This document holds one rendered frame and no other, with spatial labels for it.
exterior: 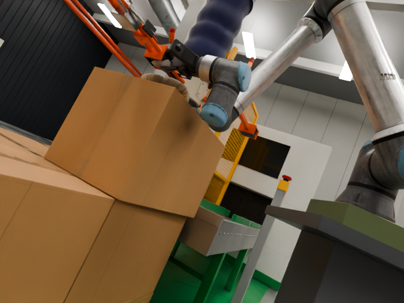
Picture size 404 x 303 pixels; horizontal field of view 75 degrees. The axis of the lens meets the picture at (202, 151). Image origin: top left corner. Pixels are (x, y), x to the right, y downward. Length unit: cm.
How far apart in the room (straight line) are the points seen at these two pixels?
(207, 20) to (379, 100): 78
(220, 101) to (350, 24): 47
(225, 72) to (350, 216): 58
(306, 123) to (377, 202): 1014
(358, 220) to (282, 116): 1034
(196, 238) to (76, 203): 81
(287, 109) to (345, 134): 231
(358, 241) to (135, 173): 64
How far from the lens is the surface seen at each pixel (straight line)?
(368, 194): 105
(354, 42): 101
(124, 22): 95
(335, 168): 1071
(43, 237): 76
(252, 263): 194
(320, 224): 77
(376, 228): 97
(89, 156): 98
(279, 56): 108
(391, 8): 368
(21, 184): 66
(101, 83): 109
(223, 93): 85
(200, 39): 128
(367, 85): 98
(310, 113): 1130
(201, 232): 143
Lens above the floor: 66
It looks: 9 degrees up
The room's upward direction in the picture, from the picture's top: 25 degrees clockwise
